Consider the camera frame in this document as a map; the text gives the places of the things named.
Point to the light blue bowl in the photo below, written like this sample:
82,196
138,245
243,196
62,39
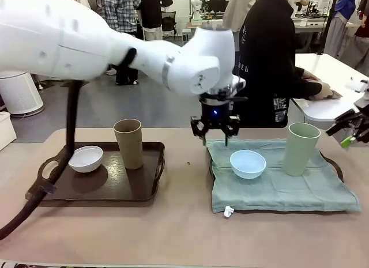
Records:
248,167

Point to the person in beige coat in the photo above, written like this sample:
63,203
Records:
233,11

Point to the light green plastic cup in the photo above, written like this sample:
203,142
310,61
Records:
297,152

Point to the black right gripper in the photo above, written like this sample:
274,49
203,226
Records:
363,121

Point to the light wooden board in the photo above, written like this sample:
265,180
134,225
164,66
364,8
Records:
335,95

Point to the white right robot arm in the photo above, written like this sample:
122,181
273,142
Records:
359,85

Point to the white air purifier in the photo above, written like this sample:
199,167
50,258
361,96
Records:
20,95

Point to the person in dark red top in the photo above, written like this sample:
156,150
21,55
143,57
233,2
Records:
363,49

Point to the white bowl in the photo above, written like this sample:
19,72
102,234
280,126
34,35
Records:
85,161

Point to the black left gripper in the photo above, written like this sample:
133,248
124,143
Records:
216,113

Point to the black stand pole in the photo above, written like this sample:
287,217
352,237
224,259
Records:
327,26

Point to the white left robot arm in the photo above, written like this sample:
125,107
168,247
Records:
72,43

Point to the beige plastic cup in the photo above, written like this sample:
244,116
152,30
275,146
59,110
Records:
129,147

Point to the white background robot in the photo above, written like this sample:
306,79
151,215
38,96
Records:
196,5

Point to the person in blue jacket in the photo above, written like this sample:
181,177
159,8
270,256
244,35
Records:
343,26

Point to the black office chair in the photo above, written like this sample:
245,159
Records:
168,24

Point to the person's right hand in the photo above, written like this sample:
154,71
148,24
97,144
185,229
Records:
325,90

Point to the person in black shirt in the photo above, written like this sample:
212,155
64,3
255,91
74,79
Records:
152,5

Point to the teal cloth mat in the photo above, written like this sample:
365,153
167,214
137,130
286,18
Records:
274,190

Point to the dark brown serving tray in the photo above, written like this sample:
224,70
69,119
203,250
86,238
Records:
129,184

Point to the white box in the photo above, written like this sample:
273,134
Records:
7,129

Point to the person's left hand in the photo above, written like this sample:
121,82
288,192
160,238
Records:
310,75

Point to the person in black sweatshirt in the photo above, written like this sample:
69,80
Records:
265,49

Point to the person in plaid shirt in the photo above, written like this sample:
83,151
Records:
121,11

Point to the white side table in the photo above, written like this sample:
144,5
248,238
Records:
317,60

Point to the background workbench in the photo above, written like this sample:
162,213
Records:
311,21

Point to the person's right forearm black sleeve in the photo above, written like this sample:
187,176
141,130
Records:
307,88

